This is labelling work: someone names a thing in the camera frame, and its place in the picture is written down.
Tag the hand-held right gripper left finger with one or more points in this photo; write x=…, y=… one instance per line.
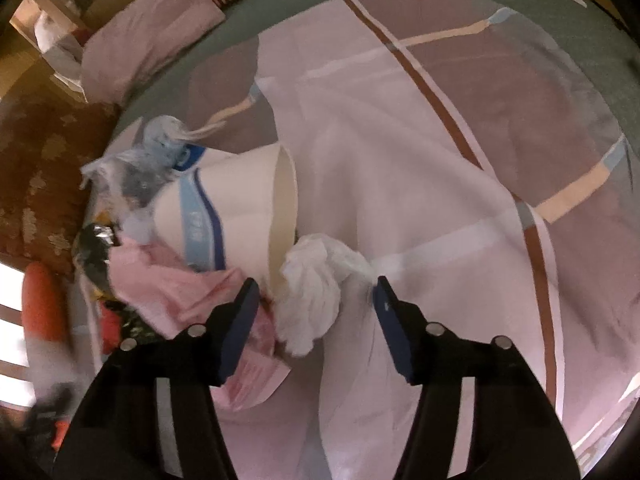
x=239, y=330

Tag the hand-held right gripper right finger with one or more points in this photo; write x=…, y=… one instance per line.
x=392, y=330

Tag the white tissue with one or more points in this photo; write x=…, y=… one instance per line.
x=310, y=287

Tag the pink plastic bag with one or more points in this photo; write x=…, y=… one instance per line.
x=165, y=285

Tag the white paper cup blue band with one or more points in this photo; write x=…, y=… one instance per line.
x=235, y=200

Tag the pink printed packet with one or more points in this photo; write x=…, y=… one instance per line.
x=255, y=370

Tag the orange stool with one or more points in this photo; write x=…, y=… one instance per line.
x=45, y=305

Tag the pink patchwork quilt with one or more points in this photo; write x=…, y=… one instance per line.
x=400, y=185

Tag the silver foil packaging bag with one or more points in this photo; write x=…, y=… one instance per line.
x=95, y=255

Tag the clear blue-print plastic wrapper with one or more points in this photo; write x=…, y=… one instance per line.
x=150, y=160

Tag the brown floral rug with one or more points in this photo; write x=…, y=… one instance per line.
x=40, y=175

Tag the pink pillow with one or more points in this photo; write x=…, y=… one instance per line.
x=145, y=35

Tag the green bed sheet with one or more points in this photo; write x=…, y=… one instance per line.
x=300, y=15

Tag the white cloth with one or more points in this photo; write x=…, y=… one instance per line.
x=57, y=45

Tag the wooden bedside cabinet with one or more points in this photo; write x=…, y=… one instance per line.
x=30, y=15

